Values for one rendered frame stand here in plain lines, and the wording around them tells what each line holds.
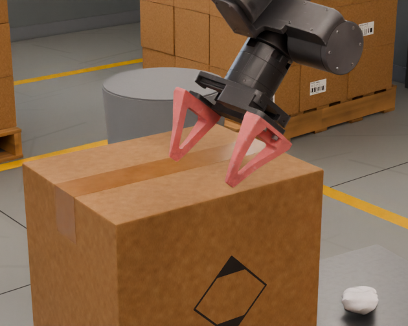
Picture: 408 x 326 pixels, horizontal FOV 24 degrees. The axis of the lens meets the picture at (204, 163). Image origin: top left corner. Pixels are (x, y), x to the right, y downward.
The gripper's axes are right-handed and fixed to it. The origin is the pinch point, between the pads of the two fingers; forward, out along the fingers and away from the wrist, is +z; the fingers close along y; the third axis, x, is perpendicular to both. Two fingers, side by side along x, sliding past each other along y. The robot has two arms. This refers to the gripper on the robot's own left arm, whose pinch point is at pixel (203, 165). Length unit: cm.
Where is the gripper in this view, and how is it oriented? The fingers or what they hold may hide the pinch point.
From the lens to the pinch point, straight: 103.1
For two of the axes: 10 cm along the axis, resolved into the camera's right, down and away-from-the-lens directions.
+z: -5.0, 8.6, -1.0
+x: 5.9, 4.2, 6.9
